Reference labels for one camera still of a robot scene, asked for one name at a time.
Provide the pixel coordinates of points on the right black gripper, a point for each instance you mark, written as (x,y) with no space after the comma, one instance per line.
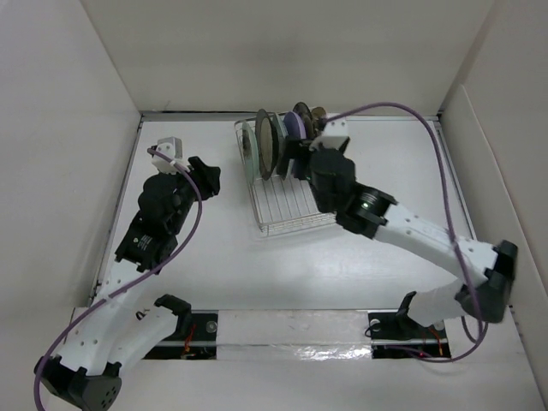
(296,148)

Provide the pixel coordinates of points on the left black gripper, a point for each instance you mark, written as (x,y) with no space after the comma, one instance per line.
(206,176)

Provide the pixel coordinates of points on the clear glass plate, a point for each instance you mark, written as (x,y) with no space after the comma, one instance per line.
(248,147)

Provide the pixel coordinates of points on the purple plastic plate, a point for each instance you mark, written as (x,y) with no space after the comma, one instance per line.
(294,125)

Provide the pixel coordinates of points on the light green rectangular dish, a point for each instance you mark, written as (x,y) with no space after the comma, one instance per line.
(281,130)

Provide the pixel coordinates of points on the brown rim cream bowl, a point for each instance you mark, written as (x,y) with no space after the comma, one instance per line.
(267,141)

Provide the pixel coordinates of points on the dark striped rim plate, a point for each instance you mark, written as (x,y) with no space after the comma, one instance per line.
(304,113)

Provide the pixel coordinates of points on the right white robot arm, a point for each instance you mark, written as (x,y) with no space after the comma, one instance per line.
(484,273)

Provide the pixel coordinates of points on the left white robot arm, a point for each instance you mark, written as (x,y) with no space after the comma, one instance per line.
(85,363)

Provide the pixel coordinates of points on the beige wooden plate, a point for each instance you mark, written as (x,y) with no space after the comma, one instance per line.
(319,117)

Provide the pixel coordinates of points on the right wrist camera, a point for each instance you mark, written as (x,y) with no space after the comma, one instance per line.
(334,136)

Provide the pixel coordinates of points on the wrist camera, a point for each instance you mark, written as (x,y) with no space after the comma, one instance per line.
(334,136)
(167,156)

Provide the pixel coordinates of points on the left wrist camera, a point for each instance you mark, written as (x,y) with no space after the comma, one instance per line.
(167,156)

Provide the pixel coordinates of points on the wire dish rack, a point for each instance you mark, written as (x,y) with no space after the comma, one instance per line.
(280,205)

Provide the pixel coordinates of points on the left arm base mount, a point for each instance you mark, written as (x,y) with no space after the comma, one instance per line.
(198,342)

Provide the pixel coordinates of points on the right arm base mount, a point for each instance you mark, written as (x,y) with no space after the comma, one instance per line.
(389,340)

